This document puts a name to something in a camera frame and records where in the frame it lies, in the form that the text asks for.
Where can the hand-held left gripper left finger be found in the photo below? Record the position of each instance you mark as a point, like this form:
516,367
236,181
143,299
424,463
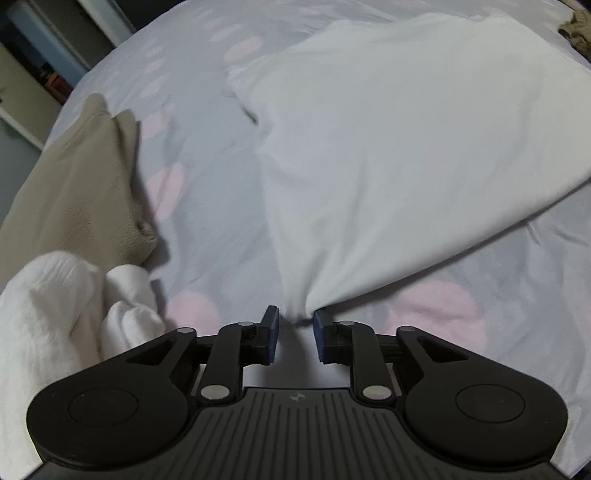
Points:
274,333

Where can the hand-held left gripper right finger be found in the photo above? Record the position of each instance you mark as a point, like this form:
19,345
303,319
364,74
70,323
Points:
318,334

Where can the pink polka dot bed sheet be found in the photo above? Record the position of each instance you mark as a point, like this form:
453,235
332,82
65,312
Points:
207,207

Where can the olive ruffled cloth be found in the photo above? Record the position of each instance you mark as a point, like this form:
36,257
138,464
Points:
579,30

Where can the beige folded garment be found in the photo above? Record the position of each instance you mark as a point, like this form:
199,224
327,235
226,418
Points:
74,194

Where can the white garment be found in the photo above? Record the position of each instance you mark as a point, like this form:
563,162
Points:
392,161

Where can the white crumpled cloth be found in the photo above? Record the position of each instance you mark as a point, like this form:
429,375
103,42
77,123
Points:
51,323

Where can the bookshelf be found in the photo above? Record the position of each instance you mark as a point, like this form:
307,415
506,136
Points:
46,69

